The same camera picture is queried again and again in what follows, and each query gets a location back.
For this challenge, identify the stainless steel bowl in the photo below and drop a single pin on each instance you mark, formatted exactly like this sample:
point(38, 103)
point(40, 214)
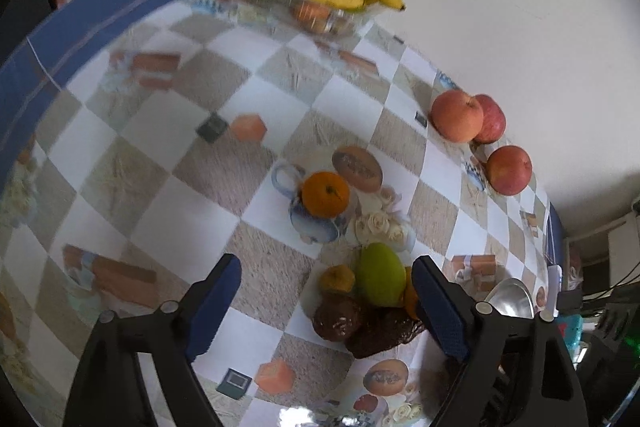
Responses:
point(510, 299)

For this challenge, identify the checkered printed tablecloth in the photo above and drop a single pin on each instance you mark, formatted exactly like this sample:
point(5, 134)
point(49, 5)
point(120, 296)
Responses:
point(150, 157)

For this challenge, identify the dark brown wrinkled avocado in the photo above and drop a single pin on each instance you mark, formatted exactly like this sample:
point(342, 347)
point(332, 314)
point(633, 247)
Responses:
point(337, 317)
point(385, 332)

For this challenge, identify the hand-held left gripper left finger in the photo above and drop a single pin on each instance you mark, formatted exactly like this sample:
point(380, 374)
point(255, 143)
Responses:
point(215, 302)

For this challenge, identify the black power adapter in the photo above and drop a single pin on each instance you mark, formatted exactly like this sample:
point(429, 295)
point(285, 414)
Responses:
point(570, 299)

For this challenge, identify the orange tangerine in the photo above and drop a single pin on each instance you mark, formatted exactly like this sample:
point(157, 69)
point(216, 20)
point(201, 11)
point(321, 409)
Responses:
point(410, 297)
point(325, 194)

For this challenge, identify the pale red apple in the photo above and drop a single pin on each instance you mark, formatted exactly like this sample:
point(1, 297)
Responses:
point(457, 116)

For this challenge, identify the small tan round fruit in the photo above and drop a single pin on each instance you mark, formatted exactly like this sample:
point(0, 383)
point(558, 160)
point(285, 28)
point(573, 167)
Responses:
point(337, 279)

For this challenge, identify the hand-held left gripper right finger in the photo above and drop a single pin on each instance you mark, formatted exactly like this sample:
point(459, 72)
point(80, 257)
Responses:
point(440, 307)

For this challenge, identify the green mango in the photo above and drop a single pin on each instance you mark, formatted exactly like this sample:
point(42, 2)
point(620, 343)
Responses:
point(380, 274)

